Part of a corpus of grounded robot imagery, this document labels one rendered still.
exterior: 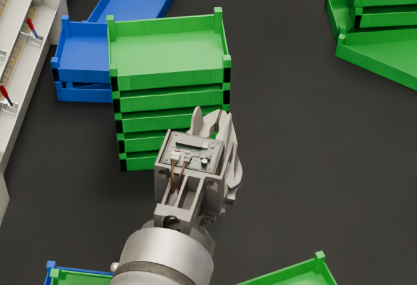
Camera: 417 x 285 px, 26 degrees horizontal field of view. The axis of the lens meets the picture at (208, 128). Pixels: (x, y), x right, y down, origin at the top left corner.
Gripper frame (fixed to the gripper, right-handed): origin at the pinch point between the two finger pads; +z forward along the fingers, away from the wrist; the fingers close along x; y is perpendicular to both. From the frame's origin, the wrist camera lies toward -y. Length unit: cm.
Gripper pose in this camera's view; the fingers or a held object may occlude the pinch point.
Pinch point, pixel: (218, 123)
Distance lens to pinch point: 104.4
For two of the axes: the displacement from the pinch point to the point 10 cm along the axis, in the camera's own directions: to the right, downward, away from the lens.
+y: 0.3, -6.8, -7.3
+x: -9.7, -2.0, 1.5
